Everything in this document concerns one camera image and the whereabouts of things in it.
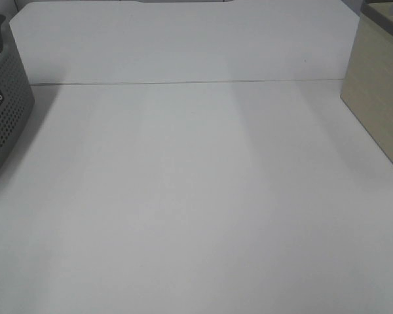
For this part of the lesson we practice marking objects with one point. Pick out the beige box with grey rim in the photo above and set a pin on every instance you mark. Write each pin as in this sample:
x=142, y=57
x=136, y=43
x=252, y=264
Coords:
x=368, y=84

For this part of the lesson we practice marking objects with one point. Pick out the grey perforated plastic basket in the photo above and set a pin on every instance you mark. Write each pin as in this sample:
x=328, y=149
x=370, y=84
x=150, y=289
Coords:
x=16, y=96

